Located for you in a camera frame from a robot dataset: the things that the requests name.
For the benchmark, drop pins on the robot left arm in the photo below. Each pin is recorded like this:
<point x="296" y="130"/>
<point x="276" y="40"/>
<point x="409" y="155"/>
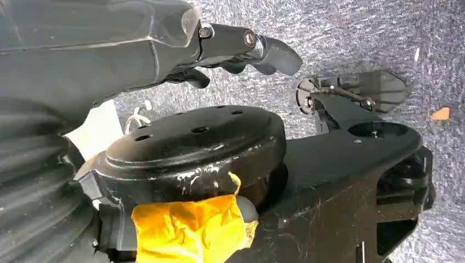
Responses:
<point x="32" y="203"/>

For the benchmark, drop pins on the orange floor scrap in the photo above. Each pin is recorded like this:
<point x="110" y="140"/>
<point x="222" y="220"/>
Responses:
<point x="440" y="114"/>

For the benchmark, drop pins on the white panel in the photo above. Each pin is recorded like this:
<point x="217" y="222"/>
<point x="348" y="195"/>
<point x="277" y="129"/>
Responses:
<point x="98" y="130"/>

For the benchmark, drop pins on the white floor scrap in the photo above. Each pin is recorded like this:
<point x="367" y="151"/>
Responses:
<point x="416" y="54"/>

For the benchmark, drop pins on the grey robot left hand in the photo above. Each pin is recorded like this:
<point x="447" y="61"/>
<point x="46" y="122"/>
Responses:
<point x="72" y="54"/>

